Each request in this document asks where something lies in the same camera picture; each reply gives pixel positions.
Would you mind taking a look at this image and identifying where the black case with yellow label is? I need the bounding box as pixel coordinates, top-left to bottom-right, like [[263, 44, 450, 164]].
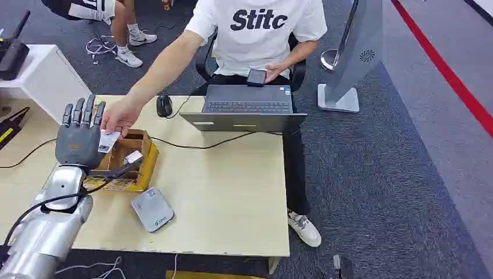
[[0, 106, 31, 151]]

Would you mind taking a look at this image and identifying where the person's right hand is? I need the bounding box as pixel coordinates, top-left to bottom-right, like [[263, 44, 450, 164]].
[[101, 96, 142, 138]]

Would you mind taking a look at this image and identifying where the thin black desk cable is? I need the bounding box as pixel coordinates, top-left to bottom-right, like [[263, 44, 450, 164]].
[[0, 138, 58, 169]]

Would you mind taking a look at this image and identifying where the black smartphone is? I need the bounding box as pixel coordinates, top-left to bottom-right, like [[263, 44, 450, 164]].
[[246, 69, 267, 87]]

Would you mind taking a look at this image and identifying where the black computer mouse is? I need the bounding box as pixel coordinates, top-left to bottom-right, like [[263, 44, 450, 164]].
[[156, 95, 174, 118]]

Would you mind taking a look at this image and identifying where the black office chair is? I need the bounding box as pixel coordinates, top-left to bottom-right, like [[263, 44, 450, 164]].
[[194, 27, 308, 92]]

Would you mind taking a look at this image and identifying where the seated person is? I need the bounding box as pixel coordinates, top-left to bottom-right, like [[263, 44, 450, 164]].
[[101, 0, 328, 248]]

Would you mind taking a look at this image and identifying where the white cabinet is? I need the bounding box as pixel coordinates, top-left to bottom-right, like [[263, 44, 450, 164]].
[[0, 44, 92, 124]]

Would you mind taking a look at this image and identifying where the grey card reader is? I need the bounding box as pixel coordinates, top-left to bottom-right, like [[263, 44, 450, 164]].
[[131, 187, 175, 233]]

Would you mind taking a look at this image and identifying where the white floor cable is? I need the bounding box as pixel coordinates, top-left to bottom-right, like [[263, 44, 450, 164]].
[[55, 256, 127, 279]]

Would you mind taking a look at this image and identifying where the wooden card box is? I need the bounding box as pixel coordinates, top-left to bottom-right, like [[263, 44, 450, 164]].
[[84, 128, 160, 192]]

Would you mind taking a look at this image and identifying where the dark grey laptop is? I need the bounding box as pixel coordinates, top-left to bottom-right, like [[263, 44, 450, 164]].
[[180, 84, 308, 134]]

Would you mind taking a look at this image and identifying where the grey kiosk stand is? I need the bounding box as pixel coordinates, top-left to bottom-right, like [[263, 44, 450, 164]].
[[317, 0, 384, 113]]

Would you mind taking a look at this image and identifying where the black robot foot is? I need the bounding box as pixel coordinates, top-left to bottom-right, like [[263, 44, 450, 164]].
[[333, 254, 354, 279]]

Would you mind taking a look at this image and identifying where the person in white sneakers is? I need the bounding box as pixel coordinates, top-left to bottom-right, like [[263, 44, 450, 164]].
[[41, 0, 158, 69]]

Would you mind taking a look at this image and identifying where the person's left hand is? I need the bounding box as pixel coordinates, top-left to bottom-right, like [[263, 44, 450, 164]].
[[264, 61, 290, 84]]

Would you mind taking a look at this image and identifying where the black laptop power cable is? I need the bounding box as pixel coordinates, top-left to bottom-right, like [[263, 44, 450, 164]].
[[149, 131, 284, 150]]

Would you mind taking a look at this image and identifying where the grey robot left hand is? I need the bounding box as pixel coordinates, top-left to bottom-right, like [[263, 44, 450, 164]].
[[55, 94, 144, 178]]

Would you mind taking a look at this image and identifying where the white card with printed code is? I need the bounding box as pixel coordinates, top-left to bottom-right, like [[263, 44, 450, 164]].
[[98, 130, 122, 154]]

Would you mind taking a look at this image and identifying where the black mouse cable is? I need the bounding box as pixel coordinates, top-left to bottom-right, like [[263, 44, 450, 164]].
[[169, 95, 192, 119]]

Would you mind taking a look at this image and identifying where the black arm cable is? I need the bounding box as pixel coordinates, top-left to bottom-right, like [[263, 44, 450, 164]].
[[0, 177, 113, 266]]

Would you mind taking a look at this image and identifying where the white cable bundle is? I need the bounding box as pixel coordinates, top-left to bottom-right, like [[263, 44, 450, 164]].
[[85, 33, 118, 65]]

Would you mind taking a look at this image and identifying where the yellow floor board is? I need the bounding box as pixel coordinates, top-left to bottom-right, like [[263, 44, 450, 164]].
[[165, 270, 266, 279]]

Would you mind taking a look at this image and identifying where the black router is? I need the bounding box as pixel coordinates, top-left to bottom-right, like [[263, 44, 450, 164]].
[[0, 10, 31, 81]]

